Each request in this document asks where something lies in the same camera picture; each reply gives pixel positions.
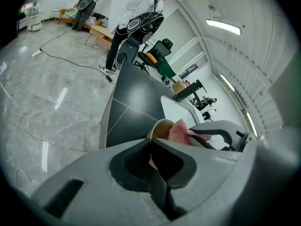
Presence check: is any low white cabinet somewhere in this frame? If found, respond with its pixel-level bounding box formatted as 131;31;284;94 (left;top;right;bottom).
18;7;44;33

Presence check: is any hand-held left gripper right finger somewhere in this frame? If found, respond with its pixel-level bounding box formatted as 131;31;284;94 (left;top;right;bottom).
150;128;300;226

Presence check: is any light wooden coffee table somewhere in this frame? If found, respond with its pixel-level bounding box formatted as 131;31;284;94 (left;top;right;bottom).
84;25;115;50

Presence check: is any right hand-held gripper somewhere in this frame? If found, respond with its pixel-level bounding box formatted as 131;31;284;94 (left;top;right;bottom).
189;120;257;153

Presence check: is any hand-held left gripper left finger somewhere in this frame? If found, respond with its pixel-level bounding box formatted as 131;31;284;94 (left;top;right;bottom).
30;138;170;226

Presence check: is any long black floor cable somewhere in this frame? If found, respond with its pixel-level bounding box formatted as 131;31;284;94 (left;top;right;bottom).
39;24;116;85

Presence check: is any black office chair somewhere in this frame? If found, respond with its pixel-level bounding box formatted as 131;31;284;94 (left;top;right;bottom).
134;38;174;74

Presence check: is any black faucet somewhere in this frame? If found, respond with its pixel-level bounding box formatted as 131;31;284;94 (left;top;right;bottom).
175;79;208;102

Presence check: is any cardboard box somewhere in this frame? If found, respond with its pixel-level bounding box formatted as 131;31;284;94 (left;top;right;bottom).
172;80;189;94

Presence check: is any white sink basin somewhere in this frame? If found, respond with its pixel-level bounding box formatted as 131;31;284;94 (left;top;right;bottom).
160;95;203;127

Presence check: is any ceiling light panel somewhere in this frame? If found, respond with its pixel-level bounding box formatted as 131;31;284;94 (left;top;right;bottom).
245;112;258;137
205;18;243;36
219;73;236;92

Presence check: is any pink cloth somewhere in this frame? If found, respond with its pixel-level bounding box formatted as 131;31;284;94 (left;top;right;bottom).
168;118;212;147

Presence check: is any round glass side table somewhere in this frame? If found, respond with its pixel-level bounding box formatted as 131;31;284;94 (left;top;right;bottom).
51;1;68;21

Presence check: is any orange sofa with striped cushions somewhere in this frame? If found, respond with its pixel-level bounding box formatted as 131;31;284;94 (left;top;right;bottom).
57;4;110;31

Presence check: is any black marble vanity unit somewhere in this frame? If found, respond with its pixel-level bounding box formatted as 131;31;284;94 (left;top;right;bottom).
98;60;206;150

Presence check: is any gold round bowl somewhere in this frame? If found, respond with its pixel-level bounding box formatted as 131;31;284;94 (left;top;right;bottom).
146;118;176;142

